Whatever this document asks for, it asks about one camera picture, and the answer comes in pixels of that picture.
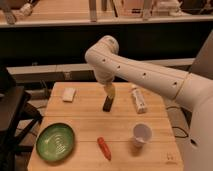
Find white sponge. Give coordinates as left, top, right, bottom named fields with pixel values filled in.
left=62, top=88, right=76, bottom=102

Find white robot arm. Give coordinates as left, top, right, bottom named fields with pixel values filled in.
left=85, top=35, right=213, bottom=171

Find black rectangular block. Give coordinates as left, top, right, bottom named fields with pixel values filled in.
left=102, top=96, right=113, bottom=112

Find white plastic bottle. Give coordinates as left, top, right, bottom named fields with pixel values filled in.
left=131, top=85, right=147, bottom=114

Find orange carrot toy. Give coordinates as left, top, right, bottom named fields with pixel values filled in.
left=97, top=137, right=111, bottom=160

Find green ribbed plate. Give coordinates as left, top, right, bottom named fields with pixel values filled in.
left=36, top=123, right=75, bottom=162

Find black side cart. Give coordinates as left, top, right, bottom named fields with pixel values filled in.
left=0, top=64, right=43, bottom=171

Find grey cabinet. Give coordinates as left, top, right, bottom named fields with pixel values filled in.
left=182, top=29, right=213, bottom=128

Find grey metal rail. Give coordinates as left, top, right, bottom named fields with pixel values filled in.
left=8, top=58, right=194, bottom=83

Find black cable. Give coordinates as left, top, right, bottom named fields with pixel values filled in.
left=165, top=105, right=190, bottom=139

